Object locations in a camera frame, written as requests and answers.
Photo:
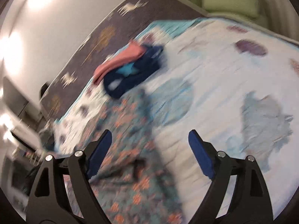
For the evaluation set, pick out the black chair behind mattress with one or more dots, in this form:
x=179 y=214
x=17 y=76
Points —
x=44 y=90

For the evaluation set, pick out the teal floral garment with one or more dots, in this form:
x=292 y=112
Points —
x=132 y=185

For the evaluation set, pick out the navy star fleece garment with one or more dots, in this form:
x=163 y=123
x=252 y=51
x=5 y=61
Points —
x=124 y=78

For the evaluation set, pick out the pink folded garment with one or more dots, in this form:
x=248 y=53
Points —
x=132 y=52

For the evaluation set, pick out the white seashell quilt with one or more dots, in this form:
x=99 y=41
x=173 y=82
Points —
x=236 y=86

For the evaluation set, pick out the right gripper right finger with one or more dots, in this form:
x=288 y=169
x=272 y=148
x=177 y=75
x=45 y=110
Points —
x=250 y=201

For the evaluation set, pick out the purple deer-print mattress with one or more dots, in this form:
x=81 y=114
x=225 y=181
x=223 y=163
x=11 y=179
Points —
x=121 y=25

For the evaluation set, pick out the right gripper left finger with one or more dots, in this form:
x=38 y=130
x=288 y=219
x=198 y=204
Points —
x=61 y=192

